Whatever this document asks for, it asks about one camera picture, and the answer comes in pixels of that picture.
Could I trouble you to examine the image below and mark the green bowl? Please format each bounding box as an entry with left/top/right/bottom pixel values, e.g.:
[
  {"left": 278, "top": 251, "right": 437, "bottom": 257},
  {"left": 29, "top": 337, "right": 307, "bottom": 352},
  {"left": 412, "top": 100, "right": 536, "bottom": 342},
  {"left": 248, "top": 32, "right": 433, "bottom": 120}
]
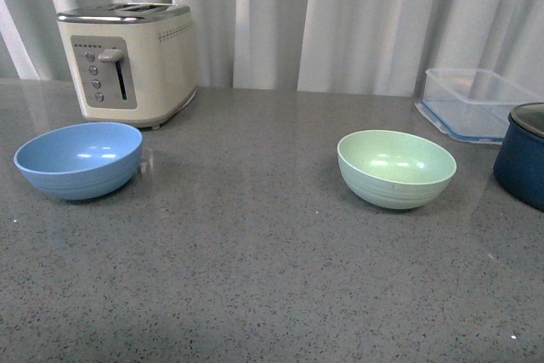
[{"left": 337, "top": 130, "right": 457, "bottom": 210}]

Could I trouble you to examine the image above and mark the blue bowl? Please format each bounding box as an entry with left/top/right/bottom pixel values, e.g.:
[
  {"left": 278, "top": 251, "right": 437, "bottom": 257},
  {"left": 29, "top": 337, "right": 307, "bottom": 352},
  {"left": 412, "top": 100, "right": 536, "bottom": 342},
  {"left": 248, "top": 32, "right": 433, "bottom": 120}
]
[{"left": 14, "top": 122, "right": 143, "bottom": 201}]

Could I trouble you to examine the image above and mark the white curtain backdrop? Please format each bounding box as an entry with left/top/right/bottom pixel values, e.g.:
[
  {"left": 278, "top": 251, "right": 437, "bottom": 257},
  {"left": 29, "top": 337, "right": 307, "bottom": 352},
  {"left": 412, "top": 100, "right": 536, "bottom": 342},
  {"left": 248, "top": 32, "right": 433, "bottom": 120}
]
[{"left": 1, "top": 0, "right": 543, "bottom": 96}]

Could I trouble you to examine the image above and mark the cream two-slot toaster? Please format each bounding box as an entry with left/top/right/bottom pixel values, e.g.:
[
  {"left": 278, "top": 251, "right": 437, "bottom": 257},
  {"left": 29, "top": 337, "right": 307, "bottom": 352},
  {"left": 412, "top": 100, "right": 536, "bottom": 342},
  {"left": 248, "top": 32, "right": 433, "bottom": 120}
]
[{"left": 57, "top": 3, "right": 198, "bottom": 128}]

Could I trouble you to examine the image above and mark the clear plastic food container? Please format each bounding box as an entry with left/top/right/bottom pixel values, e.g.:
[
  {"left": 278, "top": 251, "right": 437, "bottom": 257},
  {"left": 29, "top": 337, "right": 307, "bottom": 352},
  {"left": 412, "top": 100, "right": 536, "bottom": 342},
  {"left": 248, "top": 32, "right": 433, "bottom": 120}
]
[{"left": 416, "top": 68, "right": 543, "bottom": 145}]

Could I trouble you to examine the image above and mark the dark blue saucepan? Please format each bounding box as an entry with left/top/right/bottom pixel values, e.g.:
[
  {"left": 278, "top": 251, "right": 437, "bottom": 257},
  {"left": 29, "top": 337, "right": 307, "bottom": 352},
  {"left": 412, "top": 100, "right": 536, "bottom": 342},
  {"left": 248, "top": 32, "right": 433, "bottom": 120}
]
[{"left": 493, "top": 115, "right": 543, "bottom": 211}]

